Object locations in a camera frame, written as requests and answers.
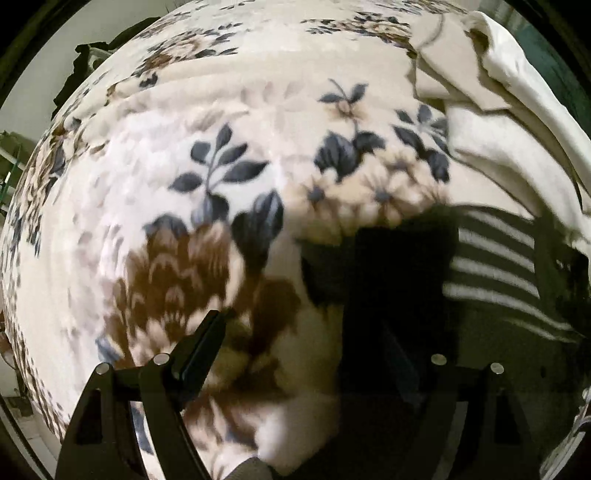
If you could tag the dark green plush blanket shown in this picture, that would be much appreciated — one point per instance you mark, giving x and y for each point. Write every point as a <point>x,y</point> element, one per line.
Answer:
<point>556,73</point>

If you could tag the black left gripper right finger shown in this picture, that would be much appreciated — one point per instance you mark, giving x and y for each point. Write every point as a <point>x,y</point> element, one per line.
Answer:
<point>438,403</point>

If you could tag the dark striped sweater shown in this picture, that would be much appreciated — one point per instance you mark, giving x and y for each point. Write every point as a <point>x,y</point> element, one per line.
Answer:
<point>454,265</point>

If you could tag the folded white clothes stack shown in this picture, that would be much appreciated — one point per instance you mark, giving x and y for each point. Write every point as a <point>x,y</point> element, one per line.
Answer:
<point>503,118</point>

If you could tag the green storage rack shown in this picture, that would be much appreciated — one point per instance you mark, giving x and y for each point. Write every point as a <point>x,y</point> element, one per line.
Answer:
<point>15,152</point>

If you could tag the floral bed blanket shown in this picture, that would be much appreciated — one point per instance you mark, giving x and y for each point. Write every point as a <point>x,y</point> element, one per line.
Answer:
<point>199,168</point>

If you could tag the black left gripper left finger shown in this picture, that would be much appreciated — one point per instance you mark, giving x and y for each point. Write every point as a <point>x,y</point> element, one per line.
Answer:
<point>101,441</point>

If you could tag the black clothes pile on shelf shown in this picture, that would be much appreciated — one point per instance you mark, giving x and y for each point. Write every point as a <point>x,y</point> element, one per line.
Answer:
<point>90,57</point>

